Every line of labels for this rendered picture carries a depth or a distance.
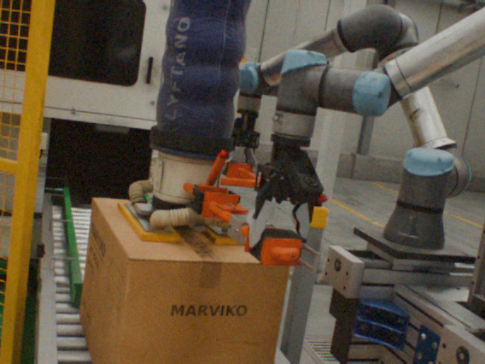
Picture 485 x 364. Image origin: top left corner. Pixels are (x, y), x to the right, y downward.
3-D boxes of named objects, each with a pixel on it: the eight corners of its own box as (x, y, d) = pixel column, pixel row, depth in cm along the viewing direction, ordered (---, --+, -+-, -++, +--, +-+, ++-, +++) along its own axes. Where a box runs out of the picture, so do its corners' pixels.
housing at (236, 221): (224, 234, 129) (228, 213, 128) (254, 236, 131) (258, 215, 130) (236, 243, 122) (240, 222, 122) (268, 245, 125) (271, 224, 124)
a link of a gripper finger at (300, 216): (301, 237, 121) (293, 194, 119) (316, 246, 116) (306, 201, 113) (288, 243, 121) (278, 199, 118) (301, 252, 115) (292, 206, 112)
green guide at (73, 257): (48, 199, 351) (49, 184, 350) (67, 201, 354) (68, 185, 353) (48, 306, 202) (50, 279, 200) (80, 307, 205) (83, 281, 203)
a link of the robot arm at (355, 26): (388, 32, 151) (238, 102, 180) (406, 38, 160) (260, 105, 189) (376, -12, 153) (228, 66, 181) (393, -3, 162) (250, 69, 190)
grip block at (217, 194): (188, 208, 148) (191, 184, 147) (226, 211, 152) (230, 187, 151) (199, 217, 141) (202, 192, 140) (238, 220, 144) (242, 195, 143)
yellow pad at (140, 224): (117, 208, 181) (119, 191, 180) (149, 210, 184) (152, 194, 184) (141, 242, 150) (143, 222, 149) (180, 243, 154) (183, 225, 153)
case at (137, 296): (78, 318, 197) (92, 196, 190) (197, 318, 212) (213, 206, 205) (109, 422, 142) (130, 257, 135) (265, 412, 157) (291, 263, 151)
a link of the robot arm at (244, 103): (235, 94, 201) (258, 97, 205) (232, 108, 202) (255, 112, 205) (243, 96, 195) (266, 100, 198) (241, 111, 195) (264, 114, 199)
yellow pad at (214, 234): (178, 212, 188) (181, 196, 187) (209, 214, 192) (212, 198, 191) (214, 245, 157) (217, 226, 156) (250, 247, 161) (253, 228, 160)
